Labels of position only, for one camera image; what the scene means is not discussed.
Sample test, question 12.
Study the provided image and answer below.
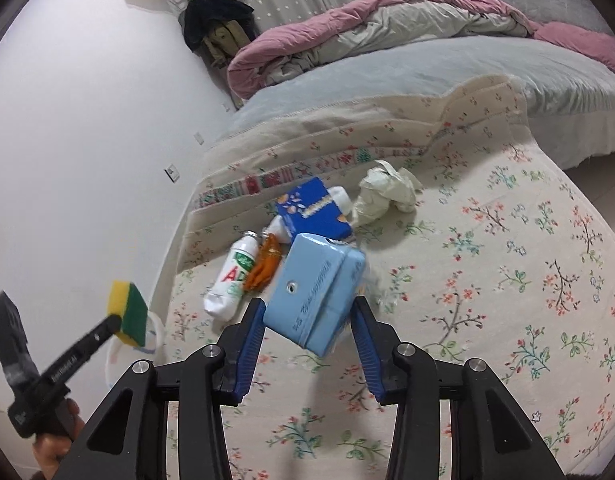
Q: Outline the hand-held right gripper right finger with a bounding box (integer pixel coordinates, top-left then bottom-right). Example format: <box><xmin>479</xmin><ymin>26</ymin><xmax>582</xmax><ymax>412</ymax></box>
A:
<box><xmin>351</xmin><ymin>296</ymin><xmax>568</xmax><ymax>480</ymax></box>

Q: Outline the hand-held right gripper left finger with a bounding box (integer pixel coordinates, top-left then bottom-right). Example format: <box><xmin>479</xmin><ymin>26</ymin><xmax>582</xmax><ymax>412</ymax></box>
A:
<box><xmin>57</xmin><ymin>297</ymin><xmax>268</xmax><ymax>480</ymax></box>

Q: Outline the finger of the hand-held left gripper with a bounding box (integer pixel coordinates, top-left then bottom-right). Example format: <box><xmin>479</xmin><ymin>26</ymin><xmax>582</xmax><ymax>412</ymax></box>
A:
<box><xmin>77</xmin><ymin>314</ymin><xmax>122</xmax><ymax>358</ymax></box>

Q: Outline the white patterned plastic bin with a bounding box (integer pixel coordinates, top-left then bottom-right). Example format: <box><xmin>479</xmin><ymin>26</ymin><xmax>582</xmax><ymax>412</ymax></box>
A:
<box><xmin>103</xmin><ymin>310</ymin><xmax>164</xmax><ymax>386</ymax></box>

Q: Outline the yellow green sponge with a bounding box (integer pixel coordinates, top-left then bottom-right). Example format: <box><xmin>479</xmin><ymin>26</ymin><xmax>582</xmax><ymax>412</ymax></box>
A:
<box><xmin>108</xmin><ymin>280</ymin><xmax>150</xmax><ymax>348</ymax></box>

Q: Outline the white printed drink bottle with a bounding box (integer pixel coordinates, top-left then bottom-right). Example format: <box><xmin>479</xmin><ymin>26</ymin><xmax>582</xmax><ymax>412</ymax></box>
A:
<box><xmin>203</xmin><ymin>232</ymin><xmax>260</xmax><ymax>320</ymax></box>

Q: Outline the light blue carton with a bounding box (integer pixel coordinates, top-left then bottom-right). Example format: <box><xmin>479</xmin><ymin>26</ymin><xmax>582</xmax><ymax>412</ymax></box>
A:
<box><xmin>262</xmin><ymin>232</ymin><xmax>367</xmax><ymax>358</ymax></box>

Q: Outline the orange crinkled wrapper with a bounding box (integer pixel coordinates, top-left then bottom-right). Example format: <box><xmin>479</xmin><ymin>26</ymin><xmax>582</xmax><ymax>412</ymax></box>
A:
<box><xmin>243</xmin><ymin>230</ymin><xmax>283</xmax><ymax>292</ymax></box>

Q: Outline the blue cardboard box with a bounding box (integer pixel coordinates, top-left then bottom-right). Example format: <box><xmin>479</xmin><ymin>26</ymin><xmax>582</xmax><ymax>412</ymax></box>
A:
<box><xmin>276</xmin><ymin>176</ymin><xmax>355</xmax><ymax>246</ymax></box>

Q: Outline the small white bottle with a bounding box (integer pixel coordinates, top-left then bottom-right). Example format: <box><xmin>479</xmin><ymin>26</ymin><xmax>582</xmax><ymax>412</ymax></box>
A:
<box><xmin>267</xmin><ymin>186</ymin><xmax>355</xmax><ymax>238</ymax></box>

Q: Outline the white tissue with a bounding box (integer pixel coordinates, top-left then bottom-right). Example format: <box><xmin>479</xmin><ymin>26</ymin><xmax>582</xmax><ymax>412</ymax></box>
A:
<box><xmin>351</xmin><ymin>160</ymin><xmax>423</xmax><ymax>226</ymax></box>

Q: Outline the person's left hand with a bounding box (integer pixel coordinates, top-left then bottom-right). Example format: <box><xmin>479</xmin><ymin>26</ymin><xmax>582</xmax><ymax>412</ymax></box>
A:
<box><xmin>31</xmin><ymin>397</ymin><xmax>86</xmax><ymax>480</ymax></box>

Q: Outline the floral printed blanket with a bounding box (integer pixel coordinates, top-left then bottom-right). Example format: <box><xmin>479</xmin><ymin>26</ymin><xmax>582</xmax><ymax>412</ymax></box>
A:
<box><xmin>157</xmin><ymin>75</ymin><xmax>615</xmax><ymax>480</ymax></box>

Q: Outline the grey bed sheet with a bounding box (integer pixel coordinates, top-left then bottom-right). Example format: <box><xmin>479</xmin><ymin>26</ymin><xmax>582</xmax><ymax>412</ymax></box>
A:
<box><xmin>222</xmin><ymin>35</ymin><xmax>615</xmax><ymax>171</ymax></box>

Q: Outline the pink grey quilt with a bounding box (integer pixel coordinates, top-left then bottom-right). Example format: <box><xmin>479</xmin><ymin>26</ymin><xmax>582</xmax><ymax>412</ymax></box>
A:
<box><xmin>227</xmin><ymin>0</ymin><xmax>615</xmax><ymax>101</ymax></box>

